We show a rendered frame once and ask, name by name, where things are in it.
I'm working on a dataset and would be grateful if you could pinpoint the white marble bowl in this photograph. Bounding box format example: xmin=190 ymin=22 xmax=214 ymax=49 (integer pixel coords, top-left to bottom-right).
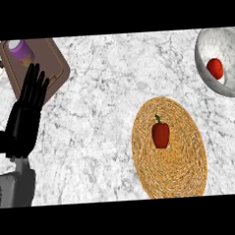
xmin=192 ymin=27 xmax=235 ymax=101

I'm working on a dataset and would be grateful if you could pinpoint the purple can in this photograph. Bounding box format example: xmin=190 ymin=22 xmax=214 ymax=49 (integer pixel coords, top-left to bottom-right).
xmin=8 ymin=39 xmax=36 ymax=69

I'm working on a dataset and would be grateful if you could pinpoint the brown cutting board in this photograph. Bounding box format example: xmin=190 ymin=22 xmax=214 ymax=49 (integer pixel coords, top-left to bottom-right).
xmin=0 ymin=36 xmax=74 ymax=108

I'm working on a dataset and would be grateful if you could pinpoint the red bell pepper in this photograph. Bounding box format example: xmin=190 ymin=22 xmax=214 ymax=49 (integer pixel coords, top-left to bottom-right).
xmin=149 ymin=113 xmax=172 ymax=150

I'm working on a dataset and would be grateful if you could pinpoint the woven round placemat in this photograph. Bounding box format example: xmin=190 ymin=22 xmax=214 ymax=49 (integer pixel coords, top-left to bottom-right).
xmin=127 ymin=93 xmax=210 ymax=202

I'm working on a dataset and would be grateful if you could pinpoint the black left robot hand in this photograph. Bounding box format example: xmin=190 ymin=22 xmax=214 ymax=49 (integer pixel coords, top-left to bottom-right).
xmin=0 ymin=62 xmax=55 ymax=160

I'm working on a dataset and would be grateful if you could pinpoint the red tomato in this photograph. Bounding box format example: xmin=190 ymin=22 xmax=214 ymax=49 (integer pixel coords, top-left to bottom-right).
xmin=206 ymin=57 xmax=225 ymax=82

